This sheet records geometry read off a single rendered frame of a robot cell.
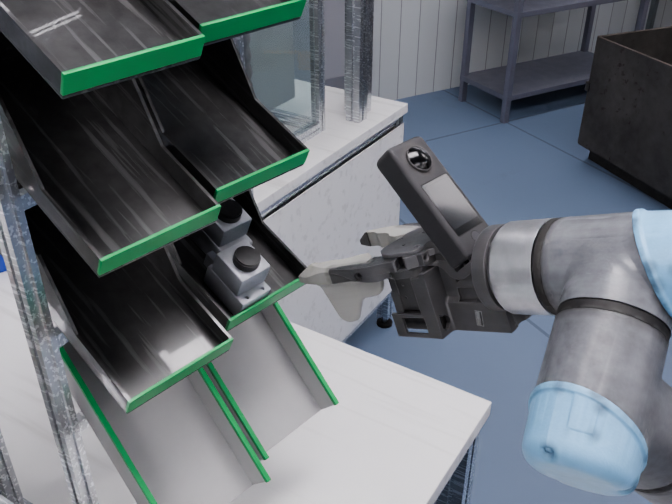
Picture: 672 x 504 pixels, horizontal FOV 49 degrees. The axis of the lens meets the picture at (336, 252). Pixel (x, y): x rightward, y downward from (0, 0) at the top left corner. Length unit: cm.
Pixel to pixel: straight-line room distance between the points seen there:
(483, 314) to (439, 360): 202
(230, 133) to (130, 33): 21
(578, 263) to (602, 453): 13
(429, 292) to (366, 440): 56
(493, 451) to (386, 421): 120
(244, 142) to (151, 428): 34
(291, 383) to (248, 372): 6
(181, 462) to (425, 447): 41
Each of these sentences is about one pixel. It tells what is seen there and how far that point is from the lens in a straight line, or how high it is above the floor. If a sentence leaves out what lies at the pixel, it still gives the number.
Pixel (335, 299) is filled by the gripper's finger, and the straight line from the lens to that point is 70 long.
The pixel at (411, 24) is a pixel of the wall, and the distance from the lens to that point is 477.
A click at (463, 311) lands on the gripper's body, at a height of 133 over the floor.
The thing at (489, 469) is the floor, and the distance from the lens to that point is 232.
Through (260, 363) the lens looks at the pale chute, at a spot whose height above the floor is 106.
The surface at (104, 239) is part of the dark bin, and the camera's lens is 69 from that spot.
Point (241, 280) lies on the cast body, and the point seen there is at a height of 125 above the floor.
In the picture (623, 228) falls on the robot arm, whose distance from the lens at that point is 54.
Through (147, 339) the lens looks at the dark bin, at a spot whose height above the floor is 121.
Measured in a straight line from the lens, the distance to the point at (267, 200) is 182.
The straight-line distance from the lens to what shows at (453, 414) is 122.
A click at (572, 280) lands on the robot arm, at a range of 54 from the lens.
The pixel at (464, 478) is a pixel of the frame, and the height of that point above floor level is 73.
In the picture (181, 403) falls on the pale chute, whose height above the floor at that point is 108.
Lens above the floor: 170
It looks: 32 degrees down
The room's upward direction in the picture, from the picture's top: straight up
